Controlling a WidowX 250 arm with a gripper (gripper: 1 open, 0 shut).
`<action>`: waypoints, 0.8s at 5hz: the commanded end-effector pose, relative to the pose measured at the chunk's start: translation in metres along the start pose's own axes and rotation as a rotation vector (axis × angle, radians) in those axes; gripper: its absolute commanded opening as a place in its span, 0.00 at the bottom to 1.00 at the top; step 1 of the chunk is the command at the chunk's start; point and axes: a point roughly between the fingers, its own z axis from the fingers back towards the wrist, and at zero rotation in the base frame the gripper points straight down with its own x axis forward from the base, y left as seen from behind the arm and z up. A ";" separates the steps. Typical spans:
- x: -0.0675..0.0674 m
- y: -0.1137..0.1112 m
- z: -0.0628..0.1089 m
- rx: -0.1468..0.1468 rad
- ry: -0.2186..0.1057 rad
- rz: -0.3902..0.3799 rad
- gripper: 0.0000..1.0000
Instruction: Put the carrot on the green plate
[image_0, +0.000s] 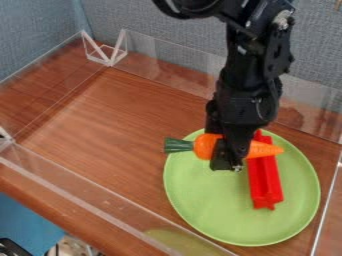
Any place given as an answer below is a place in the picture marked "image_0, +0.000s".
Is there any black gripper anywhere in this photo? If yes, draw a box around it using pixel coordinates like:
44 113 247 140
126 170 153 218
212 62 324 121
204 72 281 172

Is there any orange toy carrot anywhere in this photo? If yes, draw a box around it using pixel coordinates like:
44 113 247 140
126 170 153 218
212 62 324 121
164 133 284 160

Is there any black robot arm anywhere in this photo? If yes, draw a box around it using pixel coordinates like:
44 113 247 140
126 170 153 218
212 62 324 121
152 0 295 171

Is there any green round plate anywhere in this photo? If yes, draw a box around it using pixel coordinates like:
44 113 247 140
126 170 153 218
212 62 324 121
162 131 320 247

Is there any red plastic block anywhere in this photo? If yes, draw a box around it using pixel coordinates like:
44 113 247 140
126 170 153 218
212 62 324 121
245 129 284 211

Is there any clear acrylic back wall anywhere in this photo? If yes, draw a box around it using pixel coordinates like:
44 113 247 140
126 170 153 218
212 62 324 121
124 31 342 144

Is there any clear acrylic wall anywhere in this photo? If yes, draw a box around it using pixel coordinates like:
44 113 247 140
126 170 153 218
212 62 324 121
124 31 342 144
0 142 236 256
0 33 101 136

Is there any clear acrylic front wall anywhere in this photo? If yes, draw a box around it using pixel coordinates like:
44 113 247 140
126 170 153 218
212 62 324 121
0 142 236 256

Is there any clear acrylic corner bracket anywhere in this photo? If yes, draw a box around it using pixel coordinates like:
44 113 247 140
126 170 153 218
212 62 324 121
81 29 128 67

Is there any clear acrylic left wall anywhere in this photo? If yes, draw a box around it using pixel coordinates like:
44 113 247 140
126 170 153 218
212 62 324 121
0 33 101 136

